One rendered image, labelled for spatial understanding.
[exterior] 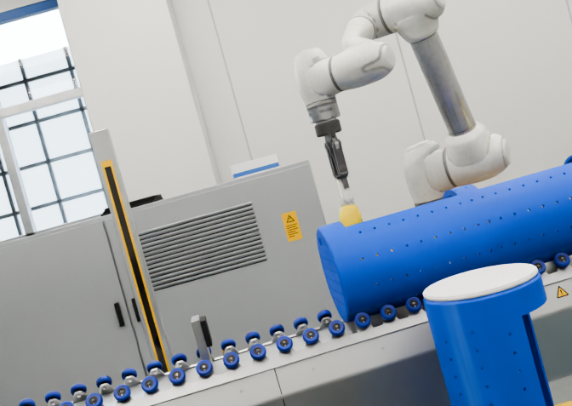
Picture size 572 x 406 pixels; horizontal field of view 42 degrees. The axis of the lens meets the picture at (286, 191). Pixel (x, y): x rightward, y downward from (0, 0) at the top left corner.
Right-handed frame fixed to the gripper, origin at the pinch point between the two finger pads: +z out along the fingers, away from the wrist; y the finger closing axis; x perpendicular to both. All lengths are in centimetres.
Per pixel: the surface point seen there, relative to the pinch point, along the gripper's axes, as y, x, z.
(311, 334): 11.3, -21.8, 34.9
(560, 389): -143, 107, 133
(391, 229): 11.2, 7.4, 13.6
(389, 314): 11.7, 0.5, 36.0
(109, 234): -169, -89, -3
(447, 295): 45, 8, 28
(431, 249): 14.4, 16.1, 21.8
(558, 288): 13, 49, 43
